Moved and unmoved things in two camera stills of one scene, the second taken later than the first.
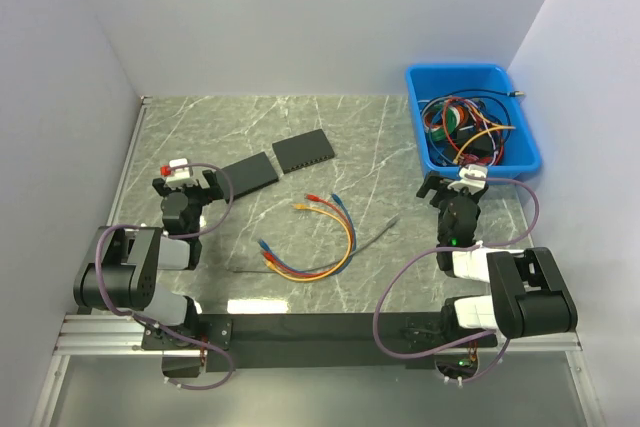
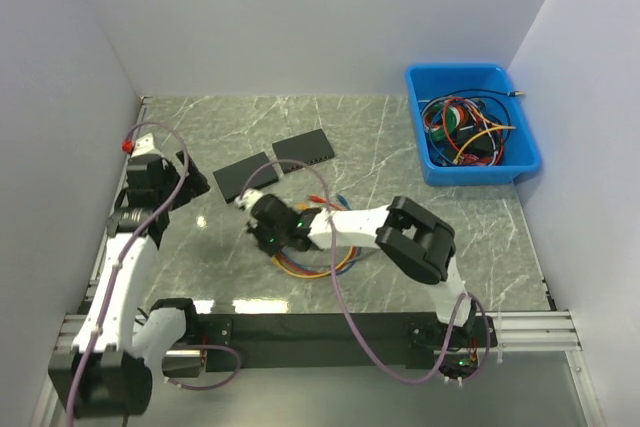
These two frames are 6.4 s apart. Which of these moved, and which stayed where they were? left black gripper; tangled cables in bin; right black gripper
Moved: left black gripper; right black gripper
Stayed: tangled cables in bin
